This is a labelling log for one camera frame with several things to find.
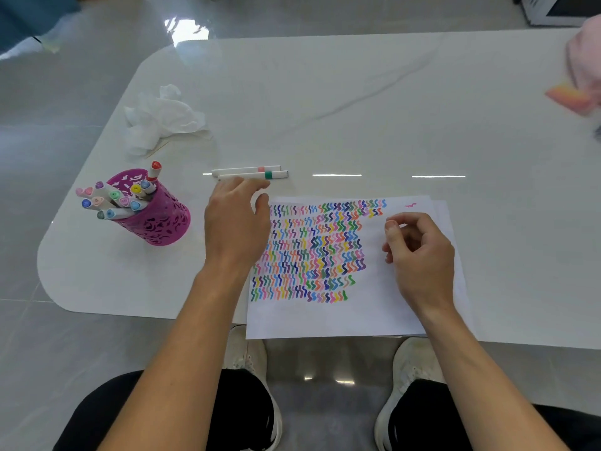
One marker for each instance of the plain white paper sheet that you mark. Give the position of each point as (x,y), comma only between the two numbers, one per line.
(440,212)

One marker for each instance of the person's left hand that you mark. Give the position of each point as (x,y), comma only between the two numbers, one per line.
(232,230)

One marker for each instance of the person's right white shoe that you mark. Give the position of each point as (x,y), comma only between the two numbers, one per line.
(413,361)

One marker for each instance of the person's right hand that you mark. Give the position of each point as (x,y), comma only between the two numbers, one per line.
(425,267)

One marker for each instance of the bunch of white colour markers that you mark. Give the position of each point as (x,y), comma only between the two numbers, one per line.
(117,199)

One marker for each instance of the person's white shoe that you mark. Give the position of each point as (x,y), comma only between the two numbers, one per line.
(413,361)
(251,356)

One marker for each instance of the orange pink eraser block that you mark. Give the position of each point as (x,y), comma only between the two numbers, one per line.
(568,97)

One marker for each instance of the person's left forearm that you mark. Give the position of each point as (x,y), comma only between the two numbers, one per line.
(188,361)

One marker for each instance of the person's right thumb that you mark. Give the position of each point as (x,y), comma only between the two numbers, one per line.
(393,232)

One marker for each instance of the paper sheet with coloured squiggles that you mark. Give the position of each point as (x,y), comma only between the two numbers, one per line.
(324,277)

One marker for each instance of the white marker with green band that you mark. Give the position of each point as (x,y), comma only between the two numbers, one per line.
(274,175)

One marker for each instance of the blue fabric item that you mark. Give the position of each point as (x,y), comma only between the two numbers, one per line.
(33,18)

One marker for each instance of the person's right forearm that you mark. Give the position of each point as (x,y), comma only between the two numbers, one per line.
(479,385)

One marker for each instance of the crumpled white tissue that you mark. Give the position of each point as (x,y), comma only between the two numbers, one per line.
(159,119)

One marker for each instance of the black trousers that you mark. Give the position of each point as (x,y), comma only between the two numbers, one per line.
(244,413)

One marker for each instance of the person's left white shoe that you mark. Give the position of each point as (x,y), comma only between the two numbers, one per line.
(251,356)

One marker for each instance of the person's left thumb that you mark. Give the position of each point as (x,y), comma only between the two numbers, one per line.
(264,211)

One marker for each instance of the thin wooden toothpick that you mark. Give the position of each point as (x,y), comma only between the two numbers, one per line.
(157,148)

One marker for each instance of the white marker with pink band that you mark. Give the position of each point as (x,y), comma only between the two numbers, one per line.
(244,170)

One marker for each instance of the magenta perforated pen holder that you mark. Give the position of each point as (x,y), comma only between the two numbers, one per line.
(157,220)

